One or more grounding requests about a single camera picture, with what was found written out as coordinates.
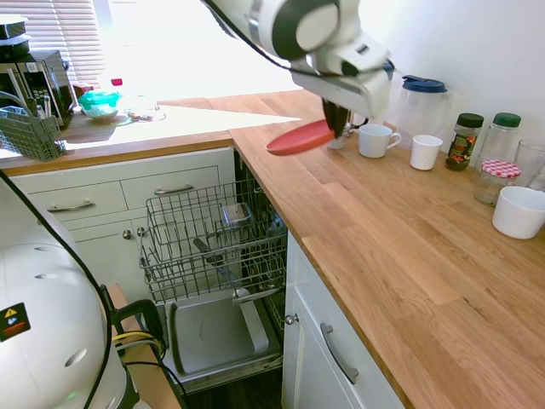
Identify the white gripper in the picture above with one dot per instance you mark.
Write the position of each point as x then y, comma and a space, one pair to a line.
362, 96

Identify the pink plate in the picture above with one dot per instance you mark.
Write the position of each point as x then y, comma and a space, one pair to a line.
298, 138

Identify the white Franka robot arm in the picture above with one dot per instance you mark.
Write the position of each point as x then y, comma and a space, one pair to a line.
311, 30

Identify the steel dishwasher door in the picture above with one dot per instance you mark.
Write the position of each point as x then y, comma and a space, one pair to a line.
208, 336

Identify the glass french press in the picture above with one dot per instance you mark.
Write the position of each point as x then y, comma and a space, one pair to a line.
336, 143

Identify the clear pitcher with blue lid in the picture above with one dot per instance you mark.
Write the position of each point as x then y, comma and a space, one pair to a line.
421, 111
391, 102

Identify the dark jar with black lid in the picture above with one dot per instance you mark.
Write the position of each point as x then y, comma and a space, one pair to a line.
464, 149

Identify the clear glass container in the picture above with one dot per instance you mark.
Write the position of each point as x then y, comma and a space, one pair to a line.
236, 215

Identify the clear jar with green lid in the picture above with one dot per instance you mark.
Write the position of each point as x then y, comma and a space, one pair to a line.
502, 140

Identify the jar with red checkered lid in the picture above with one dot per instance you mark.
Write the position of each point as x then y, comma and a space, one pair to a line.
500, 168

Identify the black kitchen utensil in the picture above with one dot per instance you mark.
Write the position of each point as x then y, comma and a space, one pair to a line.
204, 249

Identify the clear glass dish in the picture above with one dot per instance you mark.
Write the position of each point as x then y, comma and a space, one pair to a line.
142, 113

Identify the clear drinking glass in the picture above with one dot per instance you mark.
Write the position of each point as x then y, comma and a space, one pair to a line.
532, 162

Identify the round silver cabinet knob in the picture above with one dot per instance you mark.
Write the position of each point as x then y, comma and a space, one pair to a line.
141, 232
291, 319
127, 234

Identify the white ceramic bowl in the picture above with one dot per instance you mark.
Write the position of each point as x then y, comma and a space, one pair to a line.
519, 213

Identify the bottle with red cap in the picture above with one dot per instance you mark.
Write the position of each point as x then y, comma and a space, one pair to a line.
117, 82

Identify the bowl with green lid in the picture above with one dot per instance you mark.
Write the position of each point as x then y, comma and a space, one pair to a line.
100, 100

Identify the white cabinet with drawers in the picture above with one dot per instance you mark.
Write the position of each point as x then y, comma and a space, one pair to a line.
106, 183

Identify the white cabinet with doors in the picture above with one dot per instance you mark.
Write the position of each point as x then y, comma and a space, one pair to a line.
306, 362

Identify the small red box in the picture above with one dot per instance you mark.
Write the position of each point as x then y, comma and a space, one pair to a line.
83, 90

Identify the black clamp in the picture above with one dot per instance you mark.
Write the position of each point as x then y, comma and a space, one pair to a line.
147, 315

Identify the white window blinds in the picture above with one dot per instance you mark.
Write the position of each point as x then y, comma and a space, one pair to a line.
64, 34

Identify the black toaster oven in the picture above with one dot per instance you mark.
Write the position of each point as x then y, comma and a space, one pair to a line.
38, 81

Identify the grey cutlery basket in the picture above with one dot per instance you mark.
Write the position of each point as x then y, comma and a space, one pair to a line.
30, 136

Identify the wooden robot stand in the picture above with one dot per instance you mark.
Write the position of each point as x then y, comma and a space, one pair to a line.
149, 383

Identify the black and white appliance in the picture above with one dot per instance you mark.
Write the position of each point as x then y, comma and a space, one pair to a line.
13, 47

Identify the black warning sticker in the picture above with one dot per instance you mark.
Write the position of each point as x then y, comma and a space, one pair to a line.
13, 321

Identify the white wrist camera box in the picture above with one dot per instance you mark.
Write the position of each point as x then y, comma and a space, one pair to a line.
362, 55

